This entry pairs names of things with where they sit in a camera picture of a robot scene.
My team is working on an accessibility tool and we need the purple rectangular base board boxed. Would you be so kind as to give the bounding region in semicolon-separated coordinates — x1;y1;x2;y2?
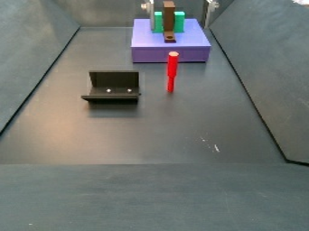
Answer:
130;19;212;63

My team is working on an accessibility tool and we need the left silver metal fixture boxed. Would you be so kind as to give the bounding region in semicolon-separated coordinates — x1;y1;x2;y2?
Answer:
142;0;156;29

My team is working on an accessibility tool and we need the brown L-shaped block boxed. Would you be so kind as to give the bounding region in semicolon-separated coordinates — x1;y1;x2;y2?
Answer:
164;1;177;43

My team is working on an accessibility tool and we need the black angle bracket holder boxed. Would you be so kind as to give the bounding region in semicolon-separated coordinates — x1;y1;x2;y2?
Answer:
81;70;141;102

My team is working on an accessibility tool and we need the silver metal fixture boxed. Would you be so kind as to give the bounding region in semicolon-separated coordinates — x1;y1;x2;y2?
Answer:
142;0;156;29
204;0;220;28

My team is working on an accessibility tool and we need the right silver metal fixture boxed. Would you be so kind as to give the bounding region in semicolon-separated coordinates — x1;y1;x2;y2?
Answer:
204;0;220;28

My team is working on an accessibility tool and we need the red cylindrical peg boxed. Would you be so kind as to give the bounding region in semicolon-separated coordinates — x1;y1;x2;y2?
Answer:
168;51;180;92

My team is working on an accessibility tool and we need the green U-shaped block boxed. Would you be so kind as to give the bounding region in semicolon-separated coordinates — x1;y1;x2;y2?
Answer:
153;11;187;33

